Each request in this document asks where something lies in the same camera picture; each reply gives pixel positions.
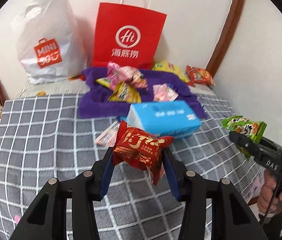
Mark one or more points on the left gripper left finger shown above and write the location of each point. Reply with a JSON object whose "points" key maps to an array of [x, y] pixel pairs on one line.
{"points": [[45, 218]]}

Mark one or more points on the purple towel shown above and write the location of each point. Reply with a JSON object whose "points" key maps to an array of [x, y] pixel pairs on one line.
{"points": [[95, 104]]}

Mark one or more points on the blue tissue pack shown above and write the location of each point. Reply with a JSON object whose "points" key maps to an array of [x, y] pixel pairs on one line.
{"points": [[172, 118]]}

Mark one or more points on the red snack packet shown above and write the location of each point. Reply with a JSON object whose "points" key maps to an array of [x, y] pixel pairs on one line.
{"points": [[140, 149]]}

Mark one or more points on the grey checked bed sheet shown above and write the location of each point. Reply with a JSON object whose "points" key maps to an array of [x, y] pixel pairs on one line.
{"points": [[45, 138]]}

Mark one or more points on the yellow snack packet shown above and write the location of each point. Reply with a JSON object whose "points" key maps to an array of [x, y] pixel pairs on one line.
{"points": [[123, 92]]}

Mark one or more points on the white Miniso plastic bag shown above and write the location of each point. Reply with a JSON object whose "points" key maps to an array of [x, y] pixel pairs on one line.
{"points": [[49, 46]]}

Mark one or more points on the yellow chips bag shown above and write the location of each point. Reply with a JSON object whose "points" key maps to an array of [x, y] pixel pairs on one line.
{"points": [[165, 66]]}

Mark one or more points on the brown door frame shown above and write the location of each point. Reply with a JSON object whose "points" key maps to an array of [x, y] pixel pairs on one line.
{"points": [[225, 38]]}

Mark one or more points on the orange-red chips bag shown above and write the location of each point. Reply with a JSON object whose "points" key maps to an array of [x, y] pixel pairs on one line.
{"points": [[199, 76]]}

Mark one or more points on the green snack packet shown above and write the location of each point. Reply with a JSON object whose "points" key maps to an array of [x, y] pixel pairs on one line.
{"points": [[254, 130]]}

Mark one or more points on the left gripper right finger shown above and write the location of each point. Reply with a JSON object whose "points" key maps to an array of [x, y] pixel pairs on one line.
{"points": [[232, 218]]}

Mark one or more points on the big pink snack bag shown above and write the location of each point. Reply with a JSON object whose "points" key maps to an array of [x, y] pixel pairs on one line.
{"points": [[116, 73]]}

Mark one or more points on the white snack packet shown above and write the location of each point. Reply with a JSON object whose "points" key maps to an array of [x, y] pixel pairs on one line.
{"points": [[108, 137]]}

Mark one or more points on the light pink snack packet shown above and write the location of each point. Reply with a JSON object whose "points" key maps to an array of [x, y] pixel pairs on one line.
{"points": [[163, 92]]}

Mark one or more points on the red Haidilao paper bag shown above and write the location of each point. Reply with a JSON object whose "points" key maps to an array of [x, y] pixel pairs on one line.
{"points": [[126, 35]]}

